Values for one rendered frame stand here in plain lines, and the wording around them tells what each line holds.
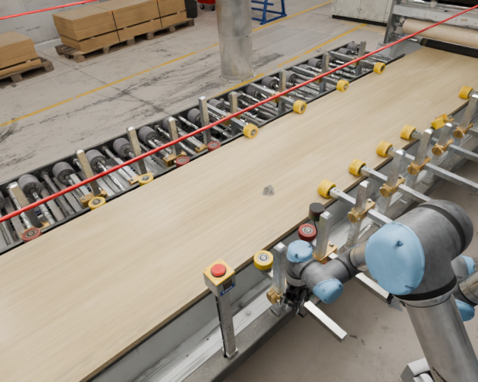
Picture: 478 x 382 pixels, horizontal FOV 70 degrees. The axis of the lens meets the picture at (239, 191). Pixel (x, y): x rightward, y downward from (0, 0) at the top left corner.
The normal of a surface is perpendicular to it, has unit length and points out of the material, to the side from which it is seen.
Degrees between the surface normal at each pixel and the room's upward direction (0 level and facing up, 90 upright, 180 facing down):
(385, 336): 0
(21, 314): 0
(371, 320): 0
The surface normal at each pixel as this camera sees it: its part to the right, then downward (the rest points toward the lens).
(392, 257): -0.89, 0.25
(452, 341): -0.07, 0.11
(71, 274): -0.05, -0.76
